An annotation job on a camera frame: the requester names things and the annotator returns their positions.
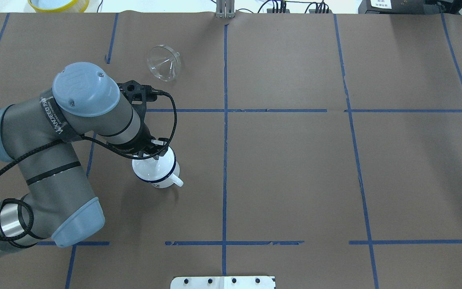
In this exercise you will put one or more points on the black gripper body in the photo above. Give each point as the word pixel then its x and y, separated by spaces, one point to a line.
pixel 140 143

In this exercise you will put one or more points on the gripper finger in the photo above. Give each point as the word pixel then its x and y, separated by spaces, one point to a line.
pixel 161 142

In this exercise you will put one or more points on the white ceramic lid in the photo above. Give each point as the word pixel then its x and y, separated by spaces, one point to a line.
pixel 155 170

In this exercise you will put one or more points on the clear plastic funnel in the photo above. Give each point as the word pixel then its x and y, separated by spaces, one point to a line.
pixel 164 63

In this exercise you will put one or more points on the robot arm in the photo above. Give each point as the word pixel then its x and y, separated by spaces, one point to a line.
pixel 44 190

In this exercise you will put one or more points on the white enamel mug blue rim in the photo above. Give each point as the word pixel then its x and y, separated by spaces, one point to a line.
pixel 173 179

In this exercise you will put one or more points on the yellow rimmed round container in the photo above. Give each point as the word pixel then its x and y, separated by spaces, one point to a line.
pixel 59 6

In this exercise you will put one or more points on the black computer box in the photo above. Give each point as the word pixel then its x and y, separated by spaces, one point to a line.
pixel 410 7

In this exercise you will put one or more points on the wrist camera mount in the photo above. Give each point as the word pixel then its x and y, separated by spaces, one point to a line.
pixel 138 95

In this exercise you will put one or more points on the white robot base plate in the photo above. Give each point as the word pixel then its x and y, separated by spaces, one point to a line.
pixel 224 282

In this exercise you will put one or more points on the aluminium frame post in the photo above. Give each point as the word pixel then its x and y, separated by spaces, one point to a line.
pixel 225 8

